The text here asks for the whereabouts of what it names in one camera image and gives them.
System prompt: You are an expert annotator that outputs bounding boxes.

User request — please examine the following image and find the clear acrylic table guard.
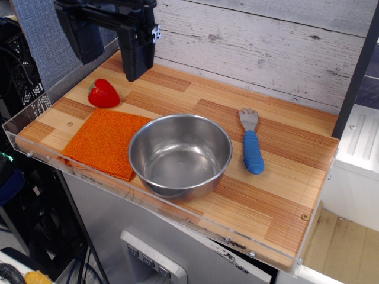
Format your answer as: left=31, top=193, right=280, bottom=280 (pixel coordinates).
left=1, top=38, right=340, bottom=278

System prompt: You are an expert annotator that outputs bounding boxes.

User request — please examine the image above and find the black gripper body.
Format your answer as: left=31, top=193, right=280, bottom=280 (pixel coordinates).
left=54, top=1, right=161, bottom=44

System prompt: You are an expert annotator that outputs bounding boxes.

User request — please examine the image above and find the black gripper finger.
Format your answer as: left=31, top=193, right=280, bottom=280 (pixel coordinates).
left=117, top=29, right=155, bottom=82
left=57, top=10, right=104, bottom=64

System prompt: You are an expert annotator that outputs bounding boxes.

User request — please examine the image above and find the red toy strawberry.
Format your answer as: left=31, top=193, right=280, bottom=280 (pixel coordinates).
left=88, top=79, right=120, bottom=108

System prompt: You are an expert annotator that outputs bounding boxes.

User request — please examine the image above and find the blue handled metal fork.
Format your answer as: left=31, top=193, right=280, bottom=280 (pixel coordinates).
left=239, top=108, right=265, bottom=175

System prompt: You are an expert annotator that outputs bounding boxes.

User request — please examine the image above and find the stainless steel pot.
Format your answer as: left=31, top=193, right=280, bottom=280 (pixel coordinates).
left=129, top=114, right=233, bottom=202

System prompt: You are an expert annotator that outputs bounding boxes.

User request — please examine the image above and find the white ribbed box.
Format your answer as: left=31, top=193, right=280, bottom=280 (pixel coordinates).
left=335, top=104, right=378, bottom=179

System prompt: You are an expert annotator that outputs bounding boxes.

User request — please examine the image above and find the black perforated crate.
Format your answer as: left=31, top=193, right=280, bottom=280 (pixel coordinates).
left=1, top=17, right=52, bottom=122

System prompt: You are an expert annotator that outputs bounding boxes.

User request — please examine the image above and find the dark grey right post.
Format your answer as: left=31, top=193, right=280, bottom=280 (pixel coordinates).
left=332, top=1, right=378, bottom=139

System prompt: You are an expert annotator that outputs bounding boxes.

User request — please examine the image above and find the grey button panel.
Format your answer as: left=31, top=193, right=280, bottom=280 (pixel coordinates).
left=120, top=230, right=188, bottom=283

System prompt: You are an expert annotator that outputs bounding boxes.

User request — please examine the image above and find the orange knitted cloth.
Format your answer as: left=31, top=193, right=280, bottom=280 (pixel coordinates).
left=62, top=109, right=151, bottom=182

